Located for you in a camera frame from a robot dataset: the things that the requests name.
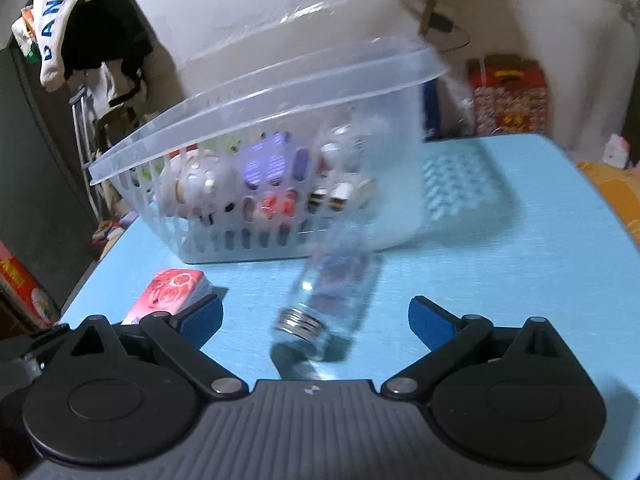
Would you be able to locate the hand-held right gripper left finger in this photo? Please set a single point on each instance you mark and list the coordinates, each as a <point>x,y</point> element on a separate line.
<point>202,319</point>

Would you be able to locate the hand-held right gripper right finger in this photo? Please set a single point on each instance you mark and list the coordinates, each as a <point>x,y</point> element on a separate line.
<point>429,324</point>

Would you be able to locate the pink white box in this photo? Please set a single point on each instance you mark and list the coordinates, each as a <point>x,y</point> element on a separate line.
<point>165,290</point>

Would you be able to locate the clear plastic bottle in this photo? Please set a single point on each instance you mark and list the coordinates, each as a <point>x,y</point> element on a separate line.
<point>325,300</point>

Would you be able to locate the red ball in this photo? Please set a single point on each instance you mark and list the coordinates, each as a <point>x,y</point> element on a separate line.
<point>277,205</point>

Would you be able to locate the round orange white packet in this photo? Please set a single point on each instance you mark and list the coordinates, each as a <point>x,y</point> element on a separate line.
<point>195,180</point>

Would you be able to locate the white cigarette box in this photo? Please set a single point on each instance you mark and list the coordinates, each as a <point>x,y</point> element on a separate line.
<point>345,194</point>

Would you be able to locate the clear plastic basket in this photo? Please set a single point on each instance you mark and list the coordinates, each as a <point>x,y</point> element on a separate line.
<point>390,160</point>

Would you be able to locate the purple box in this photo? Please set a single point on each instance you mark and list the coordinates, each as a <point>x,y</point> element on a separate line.
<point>265,160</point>

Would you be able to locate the red printed carton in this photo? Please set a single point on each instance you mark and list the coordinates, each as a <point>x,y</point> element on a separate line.
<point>22,285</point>

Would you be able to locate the dark door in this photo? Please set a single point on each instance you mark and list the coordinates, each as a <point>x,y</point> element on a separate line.
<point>35,185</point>

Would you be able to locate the blue shopping bag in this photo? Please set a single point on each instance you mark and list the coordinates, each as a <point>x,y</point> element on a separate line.
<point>431,110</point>

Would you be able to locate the metal crutch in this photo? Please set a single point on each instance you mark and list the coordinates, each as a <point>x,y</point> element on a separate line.
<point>82,125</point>

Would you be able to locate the red gift box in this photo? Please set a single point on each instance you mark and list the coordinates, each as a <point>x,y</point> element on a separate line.
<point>507,95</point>

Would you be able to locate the small white box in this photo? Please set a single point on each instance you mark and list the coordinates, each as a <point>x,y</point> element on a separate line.
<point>616,151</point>

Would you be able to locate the black garment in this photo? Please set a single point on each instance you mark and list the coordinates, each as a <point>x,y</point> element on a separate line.
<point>100,35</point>

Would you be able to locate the black charger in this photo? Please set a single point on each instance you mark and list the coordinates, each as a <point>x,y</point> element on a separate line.
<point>442,21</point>

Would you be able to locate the orange white cloth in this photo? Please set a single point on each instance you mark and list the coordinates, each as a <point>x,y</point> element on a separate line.
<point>25,30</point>

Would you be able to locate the wooden wall block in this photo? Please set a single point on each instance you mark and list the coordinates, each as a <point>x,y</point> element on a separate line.
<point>427,12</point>

